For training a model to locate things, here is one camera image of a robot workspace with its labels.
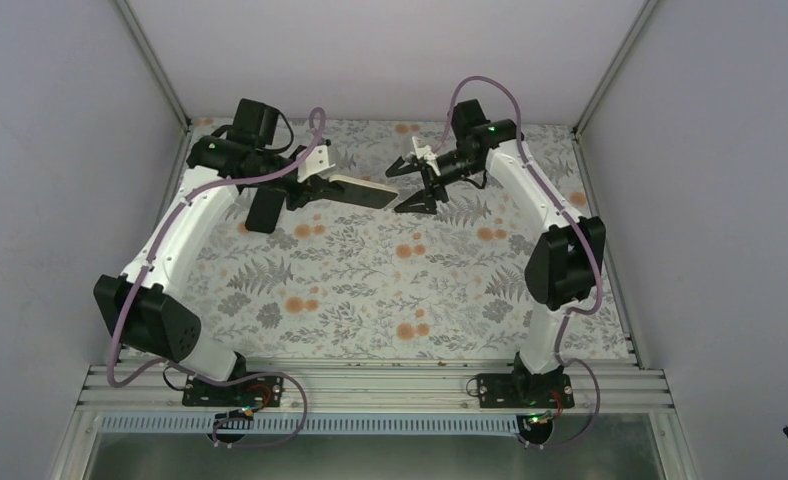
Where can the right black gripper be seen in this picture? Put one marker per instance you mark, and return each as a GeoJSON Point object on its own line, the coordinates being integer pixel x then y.
{"type": "Point", "coordinates": [421, 196]}

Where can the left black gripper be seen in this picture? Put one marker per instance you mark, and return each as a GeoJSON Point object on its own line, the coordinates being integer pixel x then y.
{"type": "Point", "coordinates": [306, 194]}

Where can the black phone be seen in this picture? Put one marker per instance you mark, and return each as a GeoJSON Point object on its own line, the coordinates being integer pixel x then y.
{"type": "Point", "coordinates": [264, 211]}
{"type": "Point", "coordinates": [359, 192]}

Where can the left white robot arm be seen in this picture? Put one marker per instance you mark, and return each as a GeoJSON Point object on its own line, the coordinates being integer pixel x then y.
{"type": "Point", "coordinates": [140, 306]}

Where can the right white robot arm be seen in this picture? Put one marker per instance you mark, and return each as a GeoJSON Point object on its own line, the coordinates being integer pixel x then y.
{"type": "Point", "coordinates": [564, 271]}

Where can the black phone on table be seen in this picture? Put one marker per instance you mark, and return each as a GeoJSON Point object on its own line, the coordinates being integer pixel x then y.
{"type": "Point", "coordinates": [264, 211]}

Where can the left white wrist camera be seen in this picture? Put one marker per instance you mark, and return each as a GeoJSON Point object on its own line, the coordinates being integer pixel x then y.
{"type": "Point", "coordinates": [316, 162]}

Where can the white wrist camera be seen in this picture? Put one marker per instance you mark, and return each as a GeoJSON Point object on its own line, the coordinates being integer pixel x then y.
{"type": "Point", "coordinates": [316, 162]}
{"type": "Point", "coordinates": [423, 154]}

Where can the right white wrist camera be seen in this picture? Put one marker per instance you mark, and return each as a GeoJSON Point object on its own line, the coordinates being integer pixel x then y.
{"type": "Point", "coordinates": [423, 154]}

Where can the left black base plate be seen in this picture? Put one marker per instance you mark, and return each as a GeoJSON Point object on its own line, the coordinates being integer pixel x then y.
{"type": "Point", "coordinates": [262, 391]}

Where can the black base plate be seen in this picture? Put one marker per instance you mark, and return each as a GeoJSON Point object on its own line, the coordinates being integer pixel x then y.
{"type": "Point", "coordinates": [262, 391]}
{"type": "Point", "coordinates": [524, 391]}

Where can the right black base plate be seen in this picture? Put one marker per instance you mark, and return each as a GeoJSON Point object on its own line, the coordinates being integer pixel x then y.
{"type": "Point", "coordinates": [524, 391]}

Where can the aluminium rail frame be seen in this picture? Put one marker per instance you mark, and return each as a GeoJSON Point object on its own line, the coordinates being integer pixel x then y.
{"type": "Point", "coordinates": [397, 386]}

